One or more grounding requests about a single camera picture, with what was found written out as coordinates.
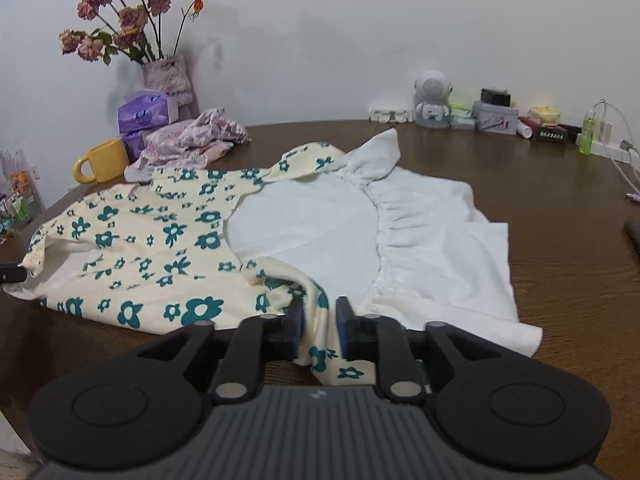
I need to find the white astronaut figurine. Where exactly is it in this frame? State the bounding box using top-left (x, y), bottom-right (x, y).
top-left (414, 68), bottom-right (453, 128)

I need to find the green white packet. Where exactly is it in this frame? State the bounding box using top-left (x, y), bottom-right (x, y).
top-left (449, 104), bottom-right (477, 131)

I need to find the purple mottled vase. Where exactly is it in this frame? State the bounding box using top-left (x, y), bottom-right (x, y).
top-left (142, 54), bottom-right (193, 106)

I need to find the grey tin box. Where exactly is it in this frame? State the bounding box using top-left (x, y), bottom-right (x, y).
top-left (472, 100), bottom-right (518, 136)

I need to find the white power strip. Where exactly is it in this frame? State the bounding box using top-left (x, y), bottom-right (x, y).
top-left (590, 140), bottom-right (633, 163)

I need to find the white block row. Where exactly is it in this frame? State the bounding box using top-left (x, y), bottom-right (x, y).
top-left (369, 106), bottom-right (416, 124)

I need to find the green spray bottle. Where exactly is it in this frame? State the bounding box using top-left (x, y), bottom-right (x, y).
top-left (579, 106), bottom-right (598, 155)

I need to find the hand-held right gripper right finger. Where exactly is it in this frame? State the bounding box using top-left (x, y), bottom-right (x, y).
top-left (336, 298), bottom-right (503, 405)

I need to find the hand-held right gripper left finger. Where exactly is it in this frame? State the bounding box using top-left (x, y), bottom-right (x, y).
top-left (136, 299), bottom-right (306, 405)

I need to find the colourful packet rack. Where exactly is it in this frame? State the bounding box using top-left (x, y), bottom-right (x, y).
top-left (0, 147), bottom-right (42, 233)

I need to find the purple tissue pack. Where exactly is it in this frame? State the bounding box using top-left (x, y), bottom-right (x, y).
top-left (121, 130), bottom-right (151, 163)
top-left (118, 91), bottom-right (180, 136)

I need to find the cream dress with teal flowers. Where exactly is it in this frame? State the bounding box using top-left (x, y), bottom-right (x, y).
top-left (2, 128), bottom-right (543, 386)

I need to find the pink floral garment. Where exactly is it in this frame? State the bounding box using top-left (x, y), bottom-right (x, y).
top-left (124, 107), bottom-right (251, 183)

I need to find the yellow mug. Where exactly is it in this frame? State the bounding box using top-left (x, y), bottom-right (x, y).
top-left (73, 138), bottom-right (131, 184)

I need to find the yellow small container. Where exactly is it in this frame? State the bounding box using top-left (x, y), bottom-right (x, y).
top-left (529, 105), bottom-right (560, 127)

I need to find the dried rose bouquet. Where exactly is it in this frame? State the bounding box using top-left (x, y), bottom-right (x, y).
top-left (59, 0), bottom-right (206, 66)

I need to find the black flat box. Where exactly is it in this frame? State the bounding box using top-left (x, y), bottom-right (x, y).
top-left (531, 124), bottom-right (568, 144)

